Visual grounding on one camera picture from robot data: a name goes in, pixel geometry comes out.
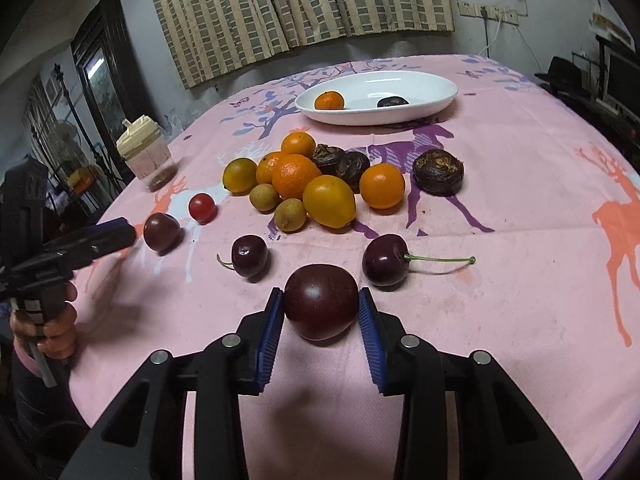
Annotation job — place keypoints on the small green longan front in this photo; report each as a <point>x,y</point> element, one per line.
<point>290,215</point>

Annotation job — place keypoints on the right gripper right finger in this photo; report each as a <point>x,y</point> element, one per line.
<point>463,417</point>

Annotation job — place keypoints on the plastic jar cream lid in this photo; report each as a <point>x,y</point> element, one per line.
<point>146,152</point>

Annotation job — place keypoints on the yellow-green round fruit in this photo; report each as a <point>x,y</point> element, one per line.
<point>239,176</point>

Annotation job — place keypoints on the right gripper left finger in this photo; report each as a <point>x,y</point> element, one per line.
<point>140,434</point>

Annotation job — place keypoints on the small green longan back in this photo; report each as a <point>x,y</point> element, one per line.
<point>264,198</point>

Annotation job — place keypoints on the round orange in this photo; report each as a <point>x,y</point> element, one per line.
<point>382,186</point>

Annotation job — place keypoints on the yellow orange lemon-shaped fruit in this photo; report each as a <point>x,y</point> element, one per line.
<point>330,202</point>

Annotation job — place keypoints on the red cherry tomato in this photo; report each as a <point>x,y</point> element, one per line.
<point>202,208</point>

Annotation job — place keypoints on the orange mandarin top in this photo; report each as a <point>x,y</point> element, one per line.
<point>299,142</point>

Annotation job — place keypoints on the person's left hand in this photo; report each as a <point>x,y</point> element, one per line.
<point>57,339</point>

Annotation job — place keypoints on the pink patterned tablecloth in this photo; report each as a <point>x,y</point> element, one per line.
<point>506,223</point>

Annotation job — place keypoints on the large dark plum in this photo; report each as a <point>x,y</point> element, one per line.
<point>321,301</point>

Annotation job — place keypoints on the dark water chestnut right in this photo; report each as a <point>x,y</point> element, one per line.
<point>351,167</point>

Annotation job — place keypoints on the large dark water chestnut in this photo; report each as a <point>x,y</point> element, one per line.
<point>438,173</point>

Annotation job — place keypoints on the white round plate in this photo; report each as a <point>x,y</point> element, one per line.
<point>427,94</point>

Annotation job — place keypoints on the wall power sockets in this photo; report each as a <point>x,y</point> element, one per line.
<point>487,12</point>

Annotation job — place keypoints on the black hat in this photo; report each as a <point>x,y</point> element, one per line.
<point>564,76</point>

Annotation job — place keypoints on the orange mandarin on plate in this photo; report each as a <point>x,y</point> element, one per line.
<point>329,100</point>

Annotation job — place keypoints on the dark cherry long stem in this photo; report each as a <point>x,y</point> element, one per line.
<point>386,260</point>

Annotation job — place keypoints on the small green longan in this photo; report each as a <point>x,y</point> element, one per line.
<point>290,215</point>
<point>264,198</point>

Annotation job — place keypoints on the computer monitor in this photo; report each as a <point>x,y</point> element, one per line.
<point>621,85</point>

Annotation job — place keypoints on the small orange behind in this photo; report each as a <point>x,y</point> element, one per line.
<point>266,167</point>

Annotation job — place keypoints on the dark cherry short stem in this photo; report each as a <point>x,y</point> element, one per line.
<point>249,256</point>

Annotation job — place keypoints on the striped beige curtain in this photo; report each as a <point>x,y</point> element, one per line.
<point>211,38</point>

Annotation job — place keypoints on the textured orange mandarin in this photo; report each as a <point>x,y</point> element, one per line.
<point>292,174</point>

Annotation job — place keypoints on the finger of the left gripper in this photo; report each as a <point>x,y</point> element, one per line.
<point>83,247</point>

